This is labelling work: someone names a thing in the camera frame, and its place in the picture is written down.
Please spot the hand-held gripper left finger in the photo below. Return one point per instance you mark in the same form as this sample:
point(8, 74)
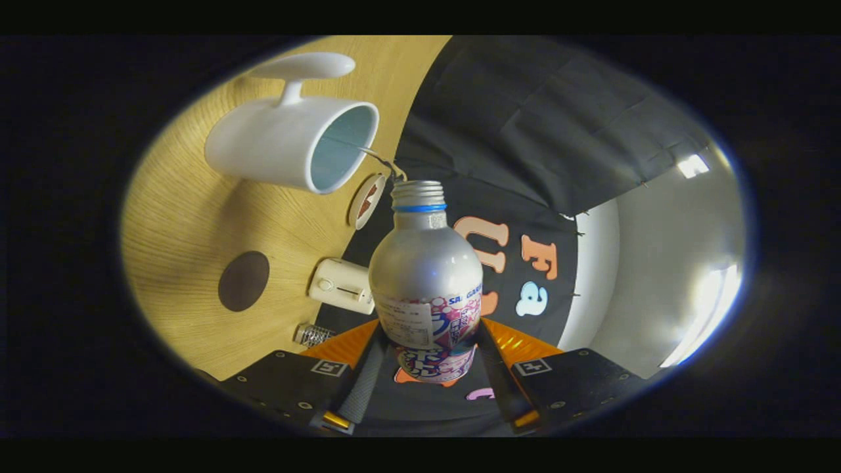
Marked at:
point(364, 387)

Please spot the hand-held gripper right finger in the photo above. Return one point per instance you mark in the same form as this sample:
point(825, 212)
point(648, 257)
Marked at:
point(502, 387)

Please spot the silver juice bottle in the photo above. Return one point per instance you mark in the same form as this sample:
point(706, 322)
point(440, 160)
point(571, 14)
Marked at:
point(424, 263)

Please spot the dark round coaster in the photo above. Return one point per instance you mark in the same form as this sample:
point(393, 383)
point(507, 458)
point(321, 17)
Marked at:
point(244, 281)

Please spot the white cup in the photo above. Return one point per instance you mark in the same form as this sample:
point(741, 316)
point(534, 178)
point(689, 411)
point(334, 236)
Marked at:
point(263, 148)

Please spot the white toaster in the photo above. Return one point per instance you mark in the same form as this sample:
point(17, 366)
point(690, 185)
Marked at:
point(341, 286)

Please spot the white plate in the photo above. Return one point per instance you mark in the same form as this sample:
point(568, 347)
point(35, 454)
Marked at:
point(358, 213)

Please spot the ceiling light panel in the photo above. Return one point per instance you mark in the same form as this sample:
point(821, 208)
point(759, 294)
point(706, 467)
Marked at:
point(709, 309)
point(693, 166)

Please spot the wooden table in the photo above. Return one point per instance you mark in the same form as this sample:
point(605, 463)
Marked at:
point(177, 217)

